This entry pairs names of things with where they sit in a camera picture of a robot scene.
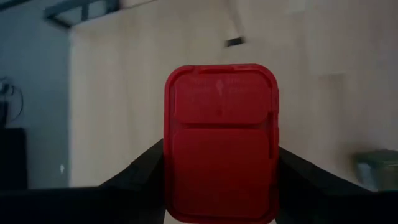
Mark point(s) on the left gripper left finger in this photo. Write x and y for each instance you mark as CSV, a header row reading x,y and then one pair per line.
x,y
93,205

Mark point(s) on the red-lid spice container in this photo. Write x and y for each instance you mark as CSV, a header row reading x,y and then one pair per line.
x,y
220,140

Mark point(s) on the green-lid spice jar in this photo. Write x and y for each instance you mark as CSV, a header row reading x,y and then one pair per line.
x,y
377,169

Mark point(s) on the black aluminium table frame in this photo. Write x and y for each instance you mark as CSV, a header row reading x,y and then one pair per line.
x,y
84,12

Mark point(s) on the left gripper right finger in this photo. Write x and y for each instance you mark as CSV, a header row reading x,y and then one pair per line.
x,y
326,202

